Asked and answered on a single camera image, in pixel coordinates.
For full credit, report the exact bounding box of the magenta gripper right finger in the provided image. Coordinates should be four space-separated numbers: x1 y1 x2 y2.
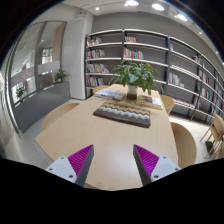
132 143 182 187

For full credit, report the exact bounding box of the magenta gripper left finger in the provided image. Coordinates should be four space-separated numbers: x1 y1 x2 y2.
45 144 95 188

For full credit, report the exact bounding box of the zigzag patterned folded towel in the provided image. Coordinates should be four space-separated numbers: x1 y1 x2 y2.
93 102 151 128

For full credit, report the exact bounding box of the wooden chair right near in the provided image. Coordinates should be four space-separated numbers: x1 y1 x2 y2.
171 122 197 168

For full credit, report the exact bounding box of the wooden chair left near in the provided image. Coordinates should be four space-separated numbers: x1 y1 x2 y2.
41 103 78 130

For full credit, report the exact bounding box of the stack of books on table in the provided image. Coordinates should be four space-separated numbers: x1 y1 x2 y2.
136 95 162 110

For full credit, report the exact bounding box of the wooden chair right far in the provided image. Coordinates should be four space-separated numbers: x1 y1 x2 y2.
161 95 175 114

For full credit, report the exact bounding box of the wooden chair far end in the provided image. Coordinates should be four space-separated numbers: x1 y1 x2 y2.
93 85 109 94

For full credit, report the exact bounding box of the open magazine on table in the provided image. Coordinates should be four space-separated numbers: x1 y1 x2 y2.
95 88 125 100

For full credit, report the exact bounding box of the wooden chair by shelf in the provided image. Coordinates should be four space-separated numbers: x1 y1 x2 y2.
207 115 224 153

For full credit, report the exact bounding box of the small plant on partition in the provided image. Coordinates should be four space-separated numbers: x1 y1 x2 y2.
55 69 68 82

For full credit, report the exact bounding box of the green potted plant in vase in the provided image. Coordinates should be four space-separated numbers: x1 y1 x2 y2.
109 59 157 100

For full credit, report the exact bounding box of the small plant left window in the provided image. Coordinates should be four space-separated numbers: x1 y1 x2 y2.
16 87 26 100

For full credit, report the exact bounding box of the large grey bookshelf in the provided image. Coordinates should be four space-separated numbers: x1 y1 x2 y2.
84 29 224 124

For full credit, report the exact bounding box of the grey partition planter wall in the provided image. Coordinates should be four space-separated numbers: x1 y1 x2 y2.
13 81 71 132

